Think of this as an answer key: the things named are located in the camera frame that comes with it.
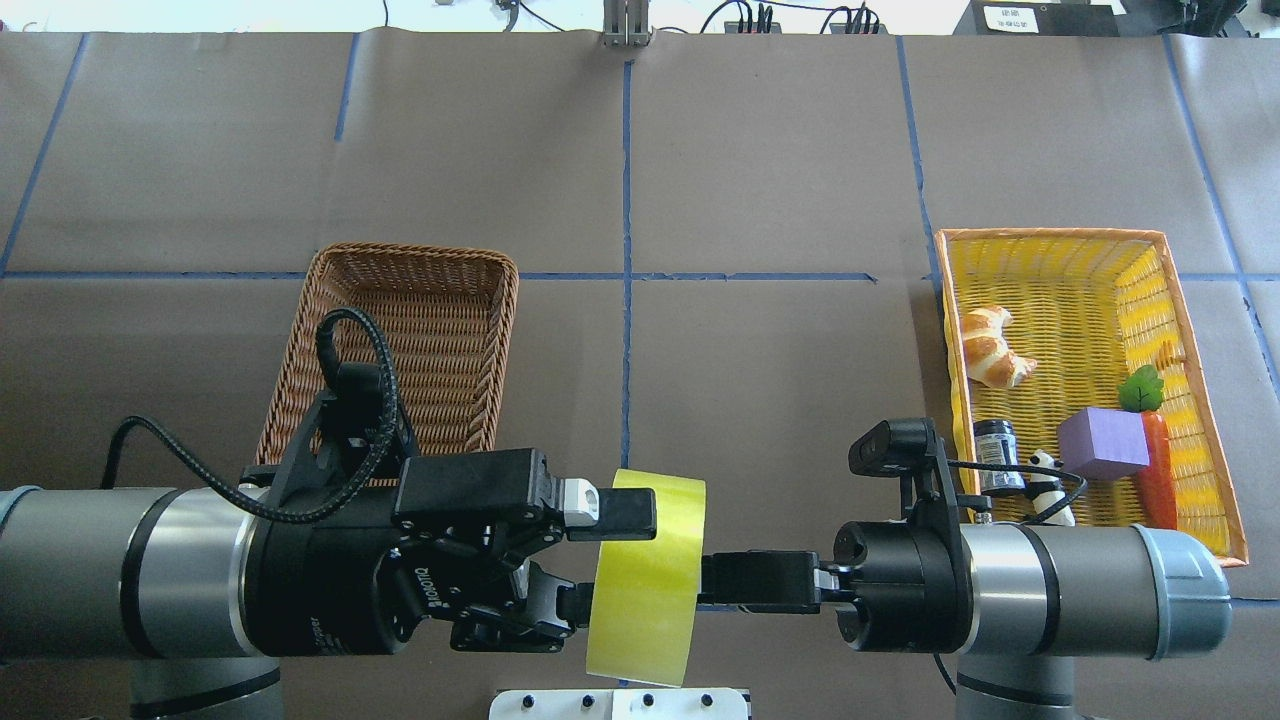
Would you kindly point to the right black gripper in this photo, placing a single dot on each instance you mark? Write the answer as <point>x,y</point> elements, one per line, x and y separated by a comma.
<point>885,580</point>

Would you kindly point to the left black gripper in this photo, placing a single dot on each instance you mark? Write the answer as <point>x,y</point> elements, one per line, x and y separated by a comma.
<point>318,590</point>

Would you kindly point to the yellow-green packing tape roll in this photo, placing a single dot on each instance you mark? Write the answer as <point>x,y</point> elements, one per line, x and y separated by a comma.
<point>646,592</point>

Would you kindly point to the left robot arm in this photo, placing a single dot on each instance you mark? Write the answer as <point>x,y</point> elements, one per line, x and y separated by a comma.
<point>205,599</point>

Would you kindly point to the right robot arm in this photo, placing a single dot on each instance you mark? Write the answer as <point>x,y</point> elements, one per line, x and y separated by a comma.
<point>1017,604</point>

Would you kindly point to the brown wicker basket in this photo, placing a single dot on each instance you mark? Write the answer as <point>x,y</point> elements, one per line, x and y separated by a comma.
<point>447,314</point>

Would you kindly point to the yellow woven plastic basket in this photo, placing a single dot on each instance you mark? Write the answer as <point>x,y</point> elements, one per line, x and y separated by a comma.
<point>1091,305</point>

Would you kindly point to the white mounting column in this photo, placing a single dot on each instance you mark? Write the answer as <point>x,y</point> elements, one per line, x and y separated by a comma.
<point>623,703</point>

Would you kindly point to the small dark bottle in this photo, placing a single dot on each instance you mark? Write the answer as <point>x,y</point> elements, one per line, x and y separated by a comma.
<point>996,444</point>

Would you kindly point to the toy panda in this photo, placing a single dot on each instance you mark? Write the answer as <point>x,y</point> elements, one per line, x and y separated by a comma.
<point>1043,490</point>

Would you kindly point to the toy croissant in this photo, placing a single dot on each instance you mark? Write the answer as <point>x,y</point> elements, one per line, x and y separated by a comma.
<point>988,357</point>

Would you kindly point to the purple foam block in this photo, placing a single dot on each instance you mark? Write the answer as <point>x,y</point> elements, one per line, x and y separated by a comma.
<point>1103,444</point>

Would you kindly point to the orange toy carrot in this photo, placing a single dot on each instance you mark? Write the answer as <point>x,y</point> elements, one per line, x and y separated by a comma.
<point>1142,393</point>

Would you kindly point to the black box with label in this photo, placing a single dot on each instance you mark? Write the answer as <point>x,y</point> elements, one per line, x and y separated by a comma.
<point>1037,18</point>

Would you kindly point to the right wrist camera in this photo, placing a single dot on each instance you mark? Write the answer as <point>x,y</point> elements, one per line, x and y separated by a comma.
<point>902,447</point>

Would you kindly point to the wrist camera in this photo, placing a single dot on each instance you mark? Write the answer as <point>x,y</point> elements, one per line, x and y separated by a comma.
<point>902,447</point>
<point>352,416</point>

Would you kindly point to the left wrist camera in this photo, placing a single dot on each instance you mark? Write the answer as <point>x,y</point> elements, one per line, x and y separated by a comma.
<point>352,416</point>

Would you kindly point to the aluminium frame post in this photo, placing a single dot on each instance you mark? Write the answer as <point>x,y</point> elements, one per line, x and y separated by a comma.
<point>626,23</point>

